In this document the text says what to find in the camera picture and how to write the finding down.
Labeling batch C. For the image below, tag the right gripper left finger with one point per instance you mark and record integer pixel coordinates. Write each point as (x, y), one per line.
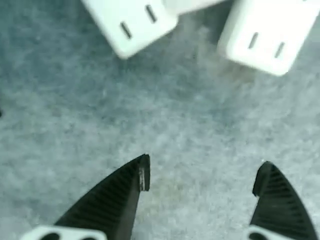
(110, 197)

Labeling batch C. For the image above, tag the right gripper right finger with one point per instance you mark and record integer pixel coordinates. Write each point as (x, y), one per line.
(280, 200)

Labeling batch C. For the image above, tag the white outlet socket block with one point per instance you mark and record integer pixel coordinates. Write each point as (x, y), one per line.
(132, 23)
(268, 37)

